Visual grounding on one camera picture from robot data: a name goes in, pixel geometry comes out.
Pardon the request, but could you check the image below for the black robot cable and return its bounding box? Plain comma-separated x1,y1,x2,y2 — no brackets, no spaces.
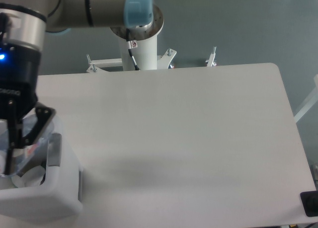
125,28,141,71

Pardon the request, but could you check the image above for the crushed clear plastic bottle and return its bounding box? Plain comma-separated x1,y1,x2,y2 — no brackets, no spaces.
0,122,54,177

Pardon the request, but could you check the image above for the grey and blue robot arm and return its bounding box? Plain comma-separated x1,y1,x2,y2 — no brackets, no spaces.
0,0,154,176

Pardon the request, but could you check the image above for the black device at table edge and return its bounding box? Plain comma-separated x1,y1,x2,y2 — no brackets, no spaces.
300,191,318,217

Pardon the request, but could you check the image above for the white clamp bracket with screw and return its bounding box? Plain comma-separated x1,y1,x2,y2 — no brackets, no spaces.
206,46,217,67

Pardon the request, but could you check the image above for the white frame at right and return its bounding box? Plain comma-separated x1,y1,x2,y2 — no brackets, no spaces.
294,75,318,123

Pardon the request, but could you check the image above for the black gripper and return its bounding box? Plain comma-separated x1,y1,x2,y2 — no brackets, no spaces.
0,43,56,175

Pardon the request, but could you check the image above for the white trash can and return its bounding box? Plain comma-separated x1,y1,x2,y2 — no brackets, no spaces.
0,116,83,222

